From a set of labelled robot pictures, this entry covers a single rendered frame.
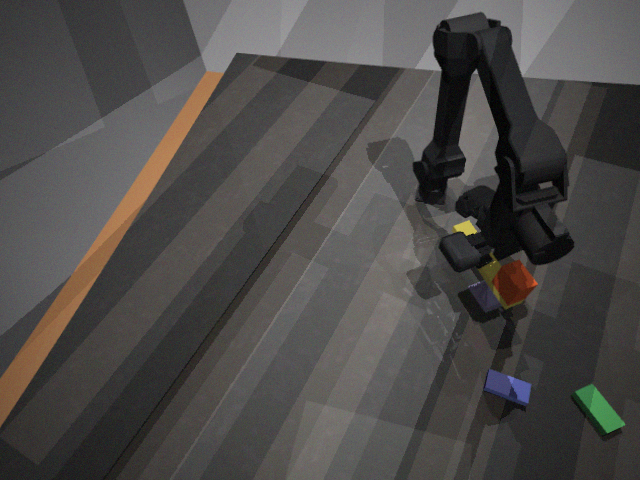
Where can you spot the blue rectangular block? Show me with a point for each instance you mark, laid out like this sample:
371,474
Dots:
515,390

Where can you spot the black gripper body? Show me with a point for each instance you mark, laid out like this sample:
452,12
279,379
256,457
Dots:
463,254

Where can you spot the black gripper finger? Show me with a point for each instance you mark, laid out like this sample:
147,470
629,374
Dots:
503,253
484,261

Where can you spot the yellow bar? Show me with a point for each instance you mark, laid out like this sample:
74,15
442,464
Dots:
511,283

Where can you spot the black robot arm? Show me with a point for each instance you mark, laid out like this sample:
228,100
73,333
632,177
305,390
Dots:
528,151

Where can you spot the green flat bar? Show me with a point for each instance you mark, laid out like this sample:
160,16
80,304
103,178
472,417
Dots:
597,409

